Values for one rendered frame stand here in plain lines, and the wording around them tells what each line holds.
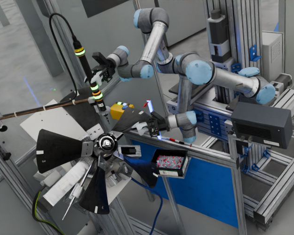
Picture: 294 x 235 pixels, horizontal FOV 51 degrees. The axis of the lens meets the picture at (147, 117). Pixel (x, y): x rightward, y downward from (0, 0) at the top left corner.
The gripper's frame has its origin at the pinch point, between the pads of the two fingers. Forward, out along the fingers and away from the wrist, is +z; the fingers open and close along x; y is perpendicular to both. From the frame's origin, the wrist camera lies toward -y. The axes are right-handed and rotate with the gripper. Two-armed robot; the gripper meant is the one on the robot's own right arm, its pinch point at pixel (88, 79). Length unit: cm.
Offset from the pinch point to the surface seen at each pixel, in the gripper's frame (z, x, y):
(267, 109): -25, -78, 31
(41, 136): 27.4, 17.1, 15.8
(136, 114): -22.4, -3.8, 38.1
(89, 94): -8.6, 11.9, 14.9
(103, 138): 7.6, -1.6, 31.4
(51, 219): 26, 63, 103
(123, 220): 10, 10, 106
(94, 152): 11.5, 5.6, 39.6
